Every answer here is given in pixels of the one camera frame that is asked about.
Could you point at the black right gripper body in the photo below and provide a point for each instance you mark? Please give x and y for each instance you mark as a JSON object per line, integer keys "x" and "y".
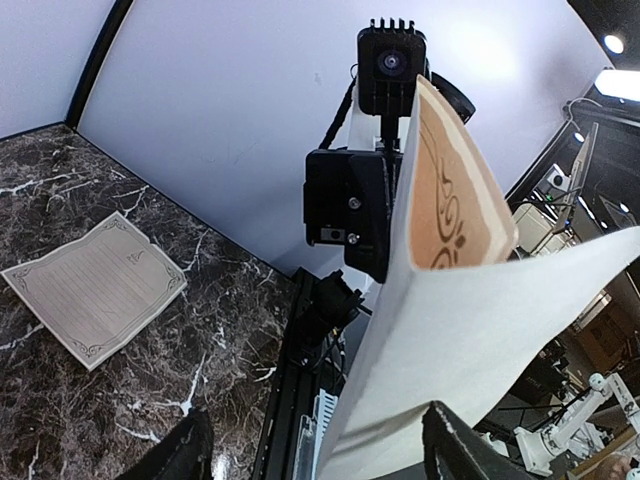
{"x": 348, "y": 200}

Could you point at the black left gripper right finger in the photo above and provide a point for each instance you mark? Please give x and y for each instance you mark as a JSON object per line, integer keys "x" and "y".
{"x": 452, "y": 450}

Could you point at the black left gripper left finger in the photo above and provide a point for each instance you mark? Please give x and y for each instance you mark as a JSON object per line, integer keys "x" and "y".
{"x": 185, "y": 453}

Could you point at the beige lined letter paper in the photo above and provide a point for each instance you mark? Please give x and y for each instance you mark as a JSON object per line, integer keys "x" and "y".
{"x": 457, "y": 320}

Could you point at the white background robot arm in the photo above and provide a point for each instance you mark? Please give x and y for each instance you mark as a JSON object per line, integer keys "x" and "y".
{"x": 540, "y": 447}

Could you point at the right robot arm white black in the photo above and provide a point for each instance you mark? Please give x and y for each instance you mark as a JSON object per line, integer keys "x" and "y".
{"x": 333, "y": 304}

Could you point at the beige letter sheet on table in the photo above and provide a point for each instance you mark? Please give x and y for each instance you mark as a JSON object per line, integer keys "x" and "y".
{"x": 96, "y": 293}

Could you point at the white slotted cable duct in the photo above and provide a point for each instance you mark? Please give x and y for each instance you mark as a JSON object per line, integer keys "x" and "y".
{"x": 310, "y": 436}

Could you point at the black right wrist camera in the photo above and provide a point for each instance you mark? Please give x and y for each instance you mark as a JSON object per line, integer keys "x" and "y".
{"x": 391, "y": 54}

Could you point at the black right frame post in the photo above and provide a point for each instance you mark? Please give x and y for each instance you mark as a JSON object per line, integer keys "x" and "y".
{"x": 95, "y": 61}

